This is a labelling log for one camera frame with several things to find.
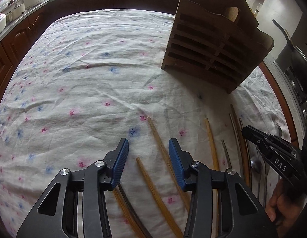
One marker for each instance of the steel spoon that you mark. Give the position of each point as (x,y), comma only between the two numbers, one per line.
(257,167)

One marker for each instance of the dark wood chopstick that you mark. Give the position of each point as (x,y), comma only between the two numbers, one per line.
(242,148)

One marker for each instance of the light bamboo chopstick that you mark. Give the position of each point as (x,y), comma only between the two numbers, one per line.
(215,167)
(127,213)
(156,196)
(165,155)

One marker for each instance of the right hand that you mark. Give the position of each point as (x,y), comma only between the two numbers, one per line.
(284,206)

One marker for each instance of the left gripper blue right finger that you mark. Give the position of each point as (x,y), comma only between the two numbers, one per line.
(240,213)

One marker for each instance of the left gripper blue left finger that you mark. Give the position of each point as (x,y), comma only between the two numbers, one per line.
(55,214)

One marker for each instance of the wooden utensil holder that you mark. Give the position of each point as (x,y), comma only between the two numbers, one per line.
(217,41)

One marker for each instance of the floral white tablecloth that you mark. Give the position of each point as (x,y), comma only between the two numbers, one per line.
(95,77)

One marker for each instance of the black wok with lid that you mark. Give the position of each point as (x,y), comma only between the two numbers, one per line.
(297,72)

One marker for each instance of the dark brown chopstick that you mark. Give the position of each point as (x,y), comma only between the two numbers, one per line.
(133,212)

